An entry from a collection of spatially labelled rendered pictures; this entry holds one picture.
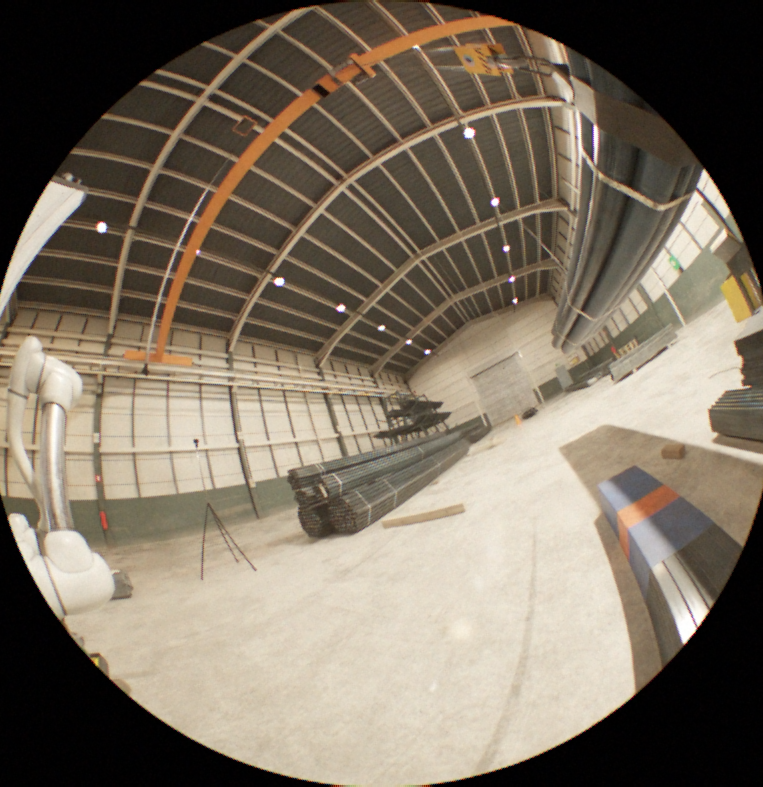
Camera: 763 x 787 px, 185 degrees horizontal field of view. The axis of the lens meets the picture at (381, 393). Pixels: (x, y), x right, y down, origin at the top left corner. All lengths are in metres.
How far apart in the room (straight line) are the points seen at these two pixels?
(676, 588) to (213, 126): 10.08
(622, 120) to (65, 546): 1.77
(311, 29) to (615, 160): 8.78
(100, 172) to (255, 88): 5.27
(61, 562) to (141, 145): 9.75
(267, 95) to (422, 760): 9.99
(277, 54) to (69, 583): 9.48
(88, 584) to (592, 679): 1.18
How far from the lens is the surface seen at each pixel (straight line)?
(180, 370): 10.30
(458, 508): 2.36
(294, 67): 9.17
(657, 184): 1.08
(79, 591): 0.82
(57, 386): 1.00
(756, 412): 1.48
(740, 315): 4.75
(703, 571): 0.78
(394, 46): 5.96
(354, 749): 0.86
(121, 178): 10.20
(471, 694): 0.84
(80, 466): 10.05
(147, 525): 9.31
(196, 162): 9.46
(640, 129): 0.99
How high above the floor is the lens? 0.73
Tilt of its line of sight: 16 degrees up
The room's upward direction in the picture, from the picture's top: 21 degrees counter-clockwise
